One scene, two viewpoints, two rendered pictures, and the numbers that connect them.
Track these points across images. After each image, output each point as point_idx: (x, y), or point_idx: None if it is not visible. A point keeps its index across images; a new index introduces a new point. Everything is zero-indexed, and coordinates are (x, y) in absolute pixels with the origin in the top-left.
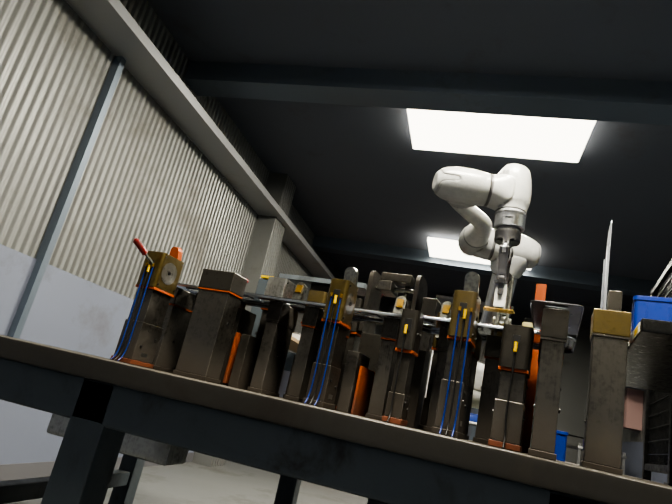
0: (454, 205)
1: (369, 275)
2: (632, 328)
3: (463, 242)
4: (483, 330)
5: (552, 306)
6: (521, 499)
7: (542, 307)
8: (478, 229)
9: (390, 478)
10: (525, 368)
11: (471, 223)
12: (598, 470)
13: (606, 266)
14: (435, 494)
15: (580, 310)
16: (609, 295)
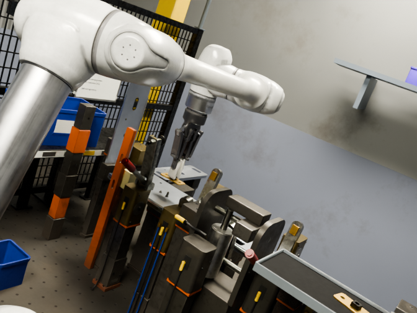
0: (249, 110)
1: (283, 227)
2: (90, 133)
3: (170, 82)
4: (175, 200)
5: (196, 171)
6: None
7: (197, 173)
8: (188, 82)
9: None
10: None
11: (206, 88)
12: (140, 223)
13: (143, 112)
14: None
15: (186, 166)
16: (95, 111)
